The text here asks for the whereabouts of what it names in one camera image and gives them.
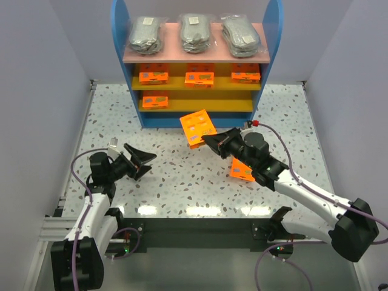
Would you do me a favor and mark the orange sponge pack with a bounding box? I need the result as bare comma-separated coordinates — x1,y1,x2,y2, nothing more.
184,63,215,89
179,110,217,149
139,63,169,85
231,63,261,84
230,158,255,182

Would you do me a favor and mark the orange sponge pack hidden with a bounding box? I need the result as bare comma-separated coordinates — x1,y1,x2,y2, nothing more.
141,90,169,110

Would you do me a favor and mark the silver scrubber pack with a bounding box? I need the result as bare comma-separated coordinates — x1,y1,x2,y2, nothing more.
179,13,218,54
220,14,268,58
127,16,168,55

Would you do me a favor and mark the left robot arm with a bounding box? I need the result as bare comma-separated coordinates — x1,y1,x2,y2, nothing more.
50,138,157,290

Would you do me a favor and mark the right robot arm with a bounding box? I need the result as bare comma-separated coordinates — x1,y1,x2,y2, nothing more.
202,128,380,263

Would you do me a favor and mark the orange sponge pack on shelf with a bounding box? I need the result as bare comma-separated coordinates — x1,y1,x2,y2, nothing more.
231,63,261,84

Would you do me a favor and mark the blue shelf unit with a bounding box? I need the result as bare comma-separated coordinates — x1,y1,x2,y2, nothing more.
111,1,283,128

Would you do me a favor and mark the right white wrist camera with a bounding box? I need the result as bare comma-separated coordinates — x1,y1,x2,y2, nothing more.
240,121,255,137

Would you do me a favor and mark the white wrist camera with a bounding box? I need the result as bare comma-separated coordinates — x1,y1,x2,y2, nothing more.
107,138,121,160
240,121,255,137

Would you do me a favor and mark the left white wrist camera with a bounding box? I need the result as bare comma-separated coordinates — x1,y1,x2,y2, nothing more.
107,138,121,160

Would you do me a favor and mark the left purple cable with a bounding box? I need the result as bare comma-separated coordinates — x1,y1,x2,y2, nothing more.
70,147,109,291

